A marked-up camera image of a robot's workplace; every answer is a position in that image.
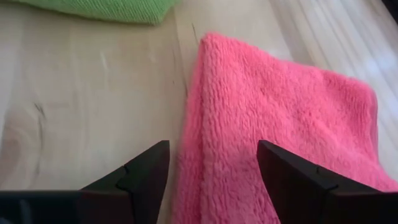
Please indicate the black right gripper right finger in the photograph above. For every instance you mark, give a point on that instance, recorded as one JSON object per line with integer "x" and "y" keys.
{"x": 289, "y": 186}

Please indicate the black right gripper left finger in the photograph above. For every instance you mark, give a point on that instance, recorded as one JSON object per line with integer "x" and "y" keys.
{"x": 149, "y": 180}

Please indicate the pink microfiber towel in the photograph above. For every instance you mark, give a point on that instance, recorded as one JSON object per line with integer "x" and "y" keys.
{"x": 264, "y": 109}

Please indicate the green microfiber towel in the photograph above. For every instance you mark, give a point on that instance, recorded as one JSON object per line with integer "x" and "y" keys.
{"x": 109, "y": 9}

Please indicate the black metal table frame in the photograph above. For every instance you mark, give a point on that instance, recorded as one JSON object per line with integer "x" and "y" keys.
{"x": 392, "y": 7}

